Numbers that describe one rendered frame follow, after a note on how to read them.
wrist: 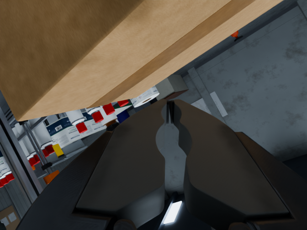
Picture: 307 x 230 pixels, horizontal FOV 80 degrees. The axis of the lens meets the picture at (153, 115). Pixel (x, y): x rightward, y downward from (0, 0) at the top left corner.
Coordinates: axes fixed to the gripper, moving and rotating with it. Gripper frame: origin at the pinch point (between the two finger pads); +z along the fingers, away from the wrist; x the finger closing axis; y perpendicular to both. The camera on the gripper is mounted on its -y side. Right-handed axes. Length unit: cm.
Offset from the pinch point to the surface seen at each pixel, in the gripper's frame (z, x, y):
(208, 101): 656, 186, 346
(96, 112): 45, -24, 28
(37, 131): 51, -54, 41
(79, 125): 45, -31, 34
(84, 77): 4.6, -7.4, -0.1
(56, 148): 46, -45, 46
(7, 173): 54, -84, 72
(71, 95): 5.8, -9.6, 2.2
